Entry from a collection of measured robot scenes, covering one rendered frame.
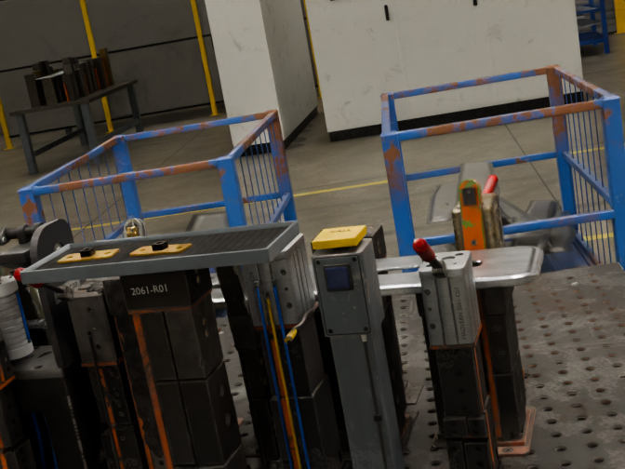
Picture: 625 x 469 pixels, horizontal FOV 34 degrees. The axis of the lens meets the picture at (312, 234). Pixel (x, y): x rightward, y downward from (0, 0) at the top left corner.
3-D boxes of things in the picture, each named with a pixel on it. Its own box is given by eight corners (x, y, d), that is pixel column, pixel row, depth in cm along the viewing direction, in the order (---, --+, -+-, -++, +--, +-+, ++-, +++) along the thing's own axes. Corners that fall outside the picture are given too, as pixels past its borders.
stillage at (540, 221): (410, 290, 480) (379, 93, 457) (581, 266, 472) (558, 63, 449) (420, 393, 364) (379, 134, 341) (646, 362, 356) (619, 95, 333)
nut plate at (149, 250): (193, 245, 140) (192, 236, 140) (179, 253, 137) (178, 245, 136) (142, 248, 143) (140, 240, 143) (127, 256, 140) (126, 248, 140)
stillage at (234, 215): (155, 322, 502) (113, 135, 479) (312, 301, 490) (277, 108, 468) (75, 429, 387) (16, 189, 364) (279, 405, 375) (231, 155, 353)
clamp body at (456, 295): (511, 463, 159) (482, 246, 151) (505, 501, 149) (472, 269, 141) (452, 465, 162) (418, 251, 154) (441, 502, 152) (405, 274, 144)
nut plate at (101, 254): (121, 250, 145) (119, 242, 144) (110, 258, 141) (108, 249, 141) (68, 256, 147) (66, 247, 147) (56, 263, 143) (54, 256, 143)
